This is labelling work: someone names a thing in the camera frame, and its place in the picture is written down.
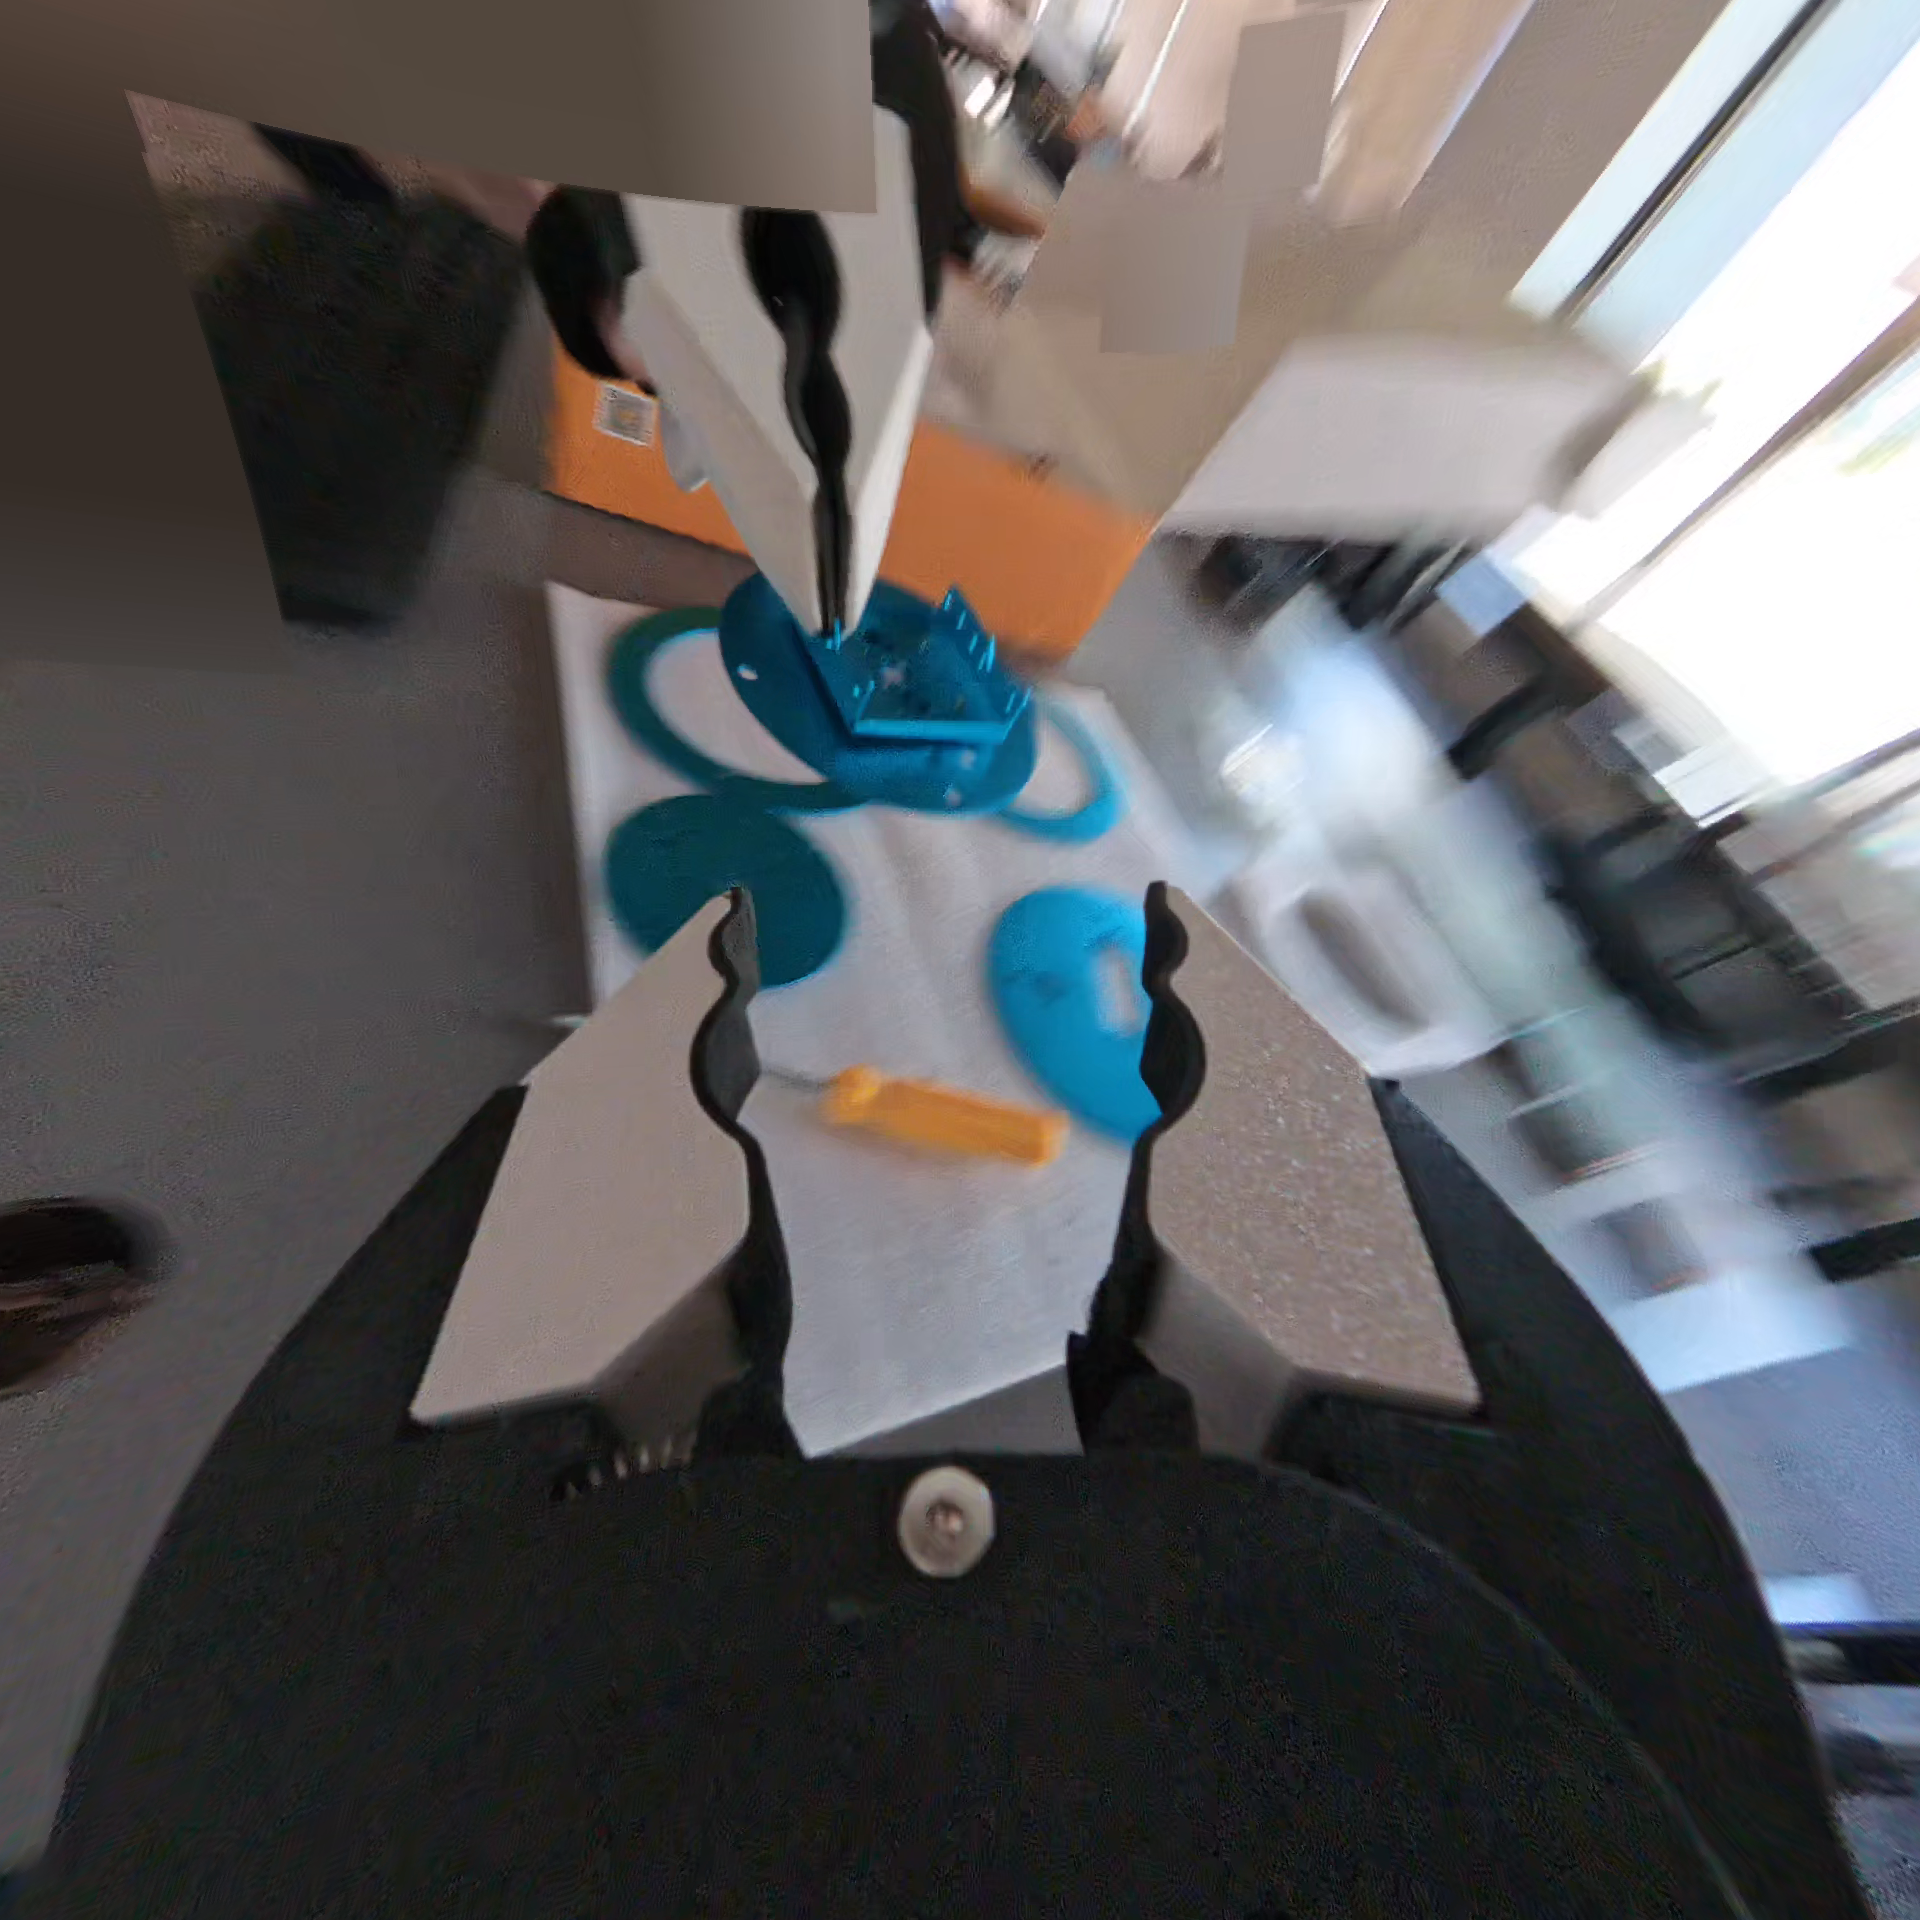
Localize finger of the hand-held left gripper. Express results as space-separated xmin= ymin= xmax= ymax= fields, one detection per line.
xmin=619 ymin=196 xmax=844 ymax=626
xmin=771 ymin=108 xmax=941 ymax=633

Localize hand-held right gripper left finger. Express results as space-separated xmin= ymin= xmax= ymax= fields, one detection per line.
xmin=409 ymin=883 xmax=802 ymax=1459

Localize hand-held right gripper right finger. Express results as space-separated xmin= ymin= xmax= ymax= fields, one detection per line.
xmin=1068 ymin=879 xmax=1484 ymax=1459

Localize blue square perforated bracket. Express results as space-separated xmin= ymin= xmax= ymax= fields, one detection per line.
xmin=814 ymin=587 xmax=1038 ymax=752

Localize yellow-handled screwdriver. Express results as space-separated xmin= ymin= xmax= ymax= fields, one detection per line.
xmin=763 ymin=1060 xmax=1072 ymax=1170

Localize grey desk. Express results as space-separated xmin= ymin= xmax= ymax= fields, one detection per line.
xmin=0 ymin=486 xmax=1503 ymax=1876

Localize round black desk control button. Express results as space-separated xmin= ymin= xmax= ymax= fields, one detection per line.
xmin=0 ymin=1196 xmax=170 ymax=1401

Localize orange box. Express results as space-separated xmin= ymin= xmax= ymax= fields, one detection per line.
xmin=543 ymin=341 xmax=1161 ymax=666

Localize white foam block round hole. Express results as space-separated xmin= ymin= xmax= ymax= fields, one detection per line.
xmin=1238 ymin=847 xmax=1509 ymax=1073

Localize white foam sheet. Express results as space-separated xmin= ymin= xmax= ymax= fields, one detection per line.
xmin=543 ymin=583 xmax=1217 ymax=1459

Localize blue round plate rectangular slot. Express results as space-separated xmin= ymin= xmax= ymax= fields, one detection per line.
xmin=984 ymin=883 xmax=1169 ymax=1143

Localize blue round plate small holes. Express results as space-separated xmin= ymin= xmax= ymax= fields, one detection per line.
xmin=605 ymin=792 xmax=850 ymax=993

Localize black rectangular object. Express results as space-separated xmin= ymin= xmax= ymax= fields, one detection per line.
xmin=199 ymin=133 xmax=534 ymax=629

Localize large blue ring plate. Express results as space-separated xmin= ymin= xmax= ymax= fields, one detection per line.
xmin=605 ymin=604 xmax=1130 ymax=844

